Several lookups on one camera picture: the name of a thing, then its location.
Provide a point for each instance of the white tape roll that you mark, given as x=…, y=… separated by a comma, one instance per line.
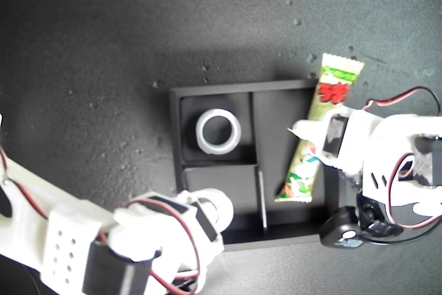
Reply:
x=202, y=143
x=226, y=212

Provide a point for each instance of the green printed snack bar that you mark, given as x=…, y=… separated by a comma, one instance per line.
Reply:
x=340, y=81

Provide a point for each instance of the black compartment tray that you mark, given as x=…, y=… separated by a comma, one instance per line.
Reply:
x=276, y=119

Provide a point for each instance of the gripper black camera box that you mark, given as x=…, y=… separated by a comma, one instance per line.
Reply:
x=340, y=229

